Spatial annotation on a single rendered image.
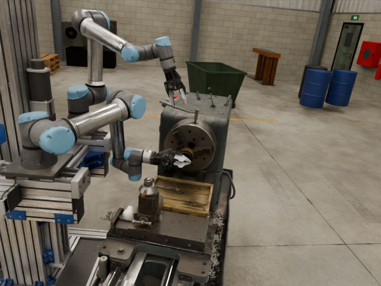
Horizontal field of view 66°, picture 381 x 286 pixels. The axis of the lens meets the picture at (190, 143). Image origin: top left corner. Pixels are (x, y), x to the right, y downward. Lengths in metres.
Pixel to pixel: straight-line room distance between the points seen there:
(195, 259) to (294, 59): 11.99
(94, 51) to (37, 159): 0.74
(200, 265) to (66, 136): 0.74
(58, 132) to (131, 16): 10.45
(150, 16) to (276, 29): 4.79
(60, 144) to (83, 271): 1.18
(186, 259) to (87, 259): 1.14
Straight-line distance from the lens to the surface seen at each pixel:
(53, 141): 1.25
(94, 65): 1.86
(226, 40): 11.91
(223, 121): 1.88
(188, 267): 1.28
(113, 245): 1.36
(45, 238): 2.00
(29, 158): 1.42
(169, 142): 1.81
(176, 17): 11.58
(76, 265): 2.29
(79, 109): 1.81
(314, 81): 7.90
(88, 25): 1.68
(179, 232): 1.32
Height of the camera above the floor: 1.82
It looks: 23 degrees down
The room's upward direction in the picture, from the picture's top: 5 degrees clockwise
